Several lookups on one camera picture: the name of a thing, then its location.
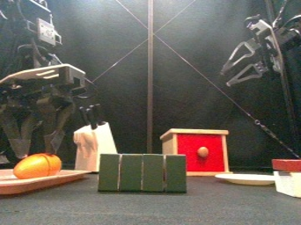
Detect orange toy carrot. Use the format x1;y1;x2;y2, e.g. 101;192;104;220
11;152;62;180

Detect white knife block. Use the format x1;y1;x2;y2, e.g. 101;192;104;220
72;121;118;173

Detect pink tray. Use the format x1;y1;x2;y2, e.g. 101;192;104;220
0;168;92;196

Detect wooden box with red drawer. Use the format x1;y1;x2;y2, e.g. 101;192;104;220
159;127;231;177

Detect white plate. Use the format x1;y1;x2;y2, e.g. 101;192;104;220
213;173;276;186

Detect red and white block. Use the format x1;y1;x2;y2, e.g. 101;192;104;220
270;158;301;199

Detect black knife handle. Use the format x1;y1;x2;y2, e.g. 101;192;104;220
92;103;104;125
78;106;89;127
85;105;98;130

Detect diagonal brace wire with turnbuckle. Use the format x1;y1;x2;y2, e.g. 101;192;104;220
113;0;301;160

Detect thin diagonal brace wire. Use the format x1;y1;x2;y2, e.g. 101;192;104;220
92;0;196;83

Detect vertical metal frame pole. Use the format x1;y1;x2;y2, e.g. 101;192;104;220
145;0;155;154

